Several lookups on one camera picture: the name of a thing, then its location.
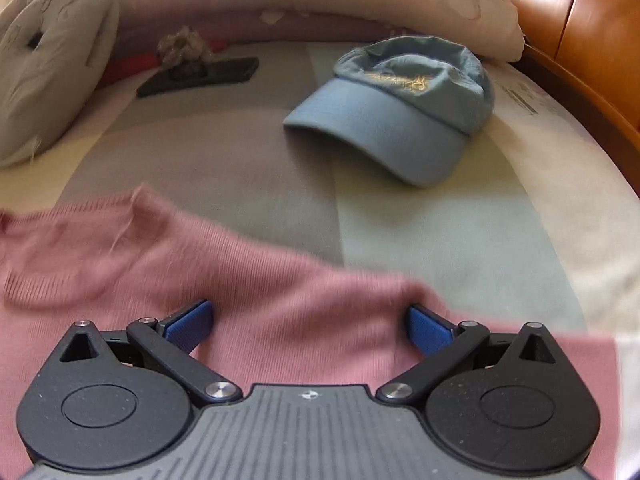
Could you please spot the pink and white sweater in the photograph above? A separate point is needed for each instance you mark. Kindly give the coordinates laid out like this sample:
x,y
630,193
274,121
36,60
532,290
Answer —
x,y
250,285

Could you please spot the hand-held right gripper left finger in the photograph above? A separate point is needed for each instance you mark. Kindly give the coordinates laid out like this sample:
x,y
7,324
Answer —
x,y
192,325

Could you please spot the grey cat-face cushion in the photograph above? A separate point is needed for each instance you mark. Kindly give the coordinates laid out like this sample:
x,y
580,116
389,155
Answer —
x,y
50,85

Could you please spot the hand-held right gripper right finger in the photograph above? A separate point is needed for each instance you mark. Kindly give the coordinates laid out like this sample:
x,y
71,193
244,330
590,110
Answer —
x,y
425,327

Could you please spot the blue baseball cap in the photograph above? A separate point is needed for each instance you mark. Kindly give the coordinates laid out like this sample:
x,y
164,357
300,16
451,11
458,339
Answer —
x,y
390,125

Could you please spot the wooden bed headboard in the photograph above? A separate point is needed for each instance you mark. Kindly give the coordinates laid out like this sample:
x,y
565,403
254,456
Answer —
x,y
600,20

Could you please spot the black phone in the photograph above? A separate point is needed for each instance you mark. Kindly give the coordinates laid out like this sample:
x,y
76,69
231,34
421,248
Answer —
x,y
235,70

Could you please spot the folded floral quilt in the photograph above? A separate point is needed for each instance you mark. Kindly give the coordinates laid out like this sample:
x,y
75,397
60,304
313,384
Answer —
x,y
350,0

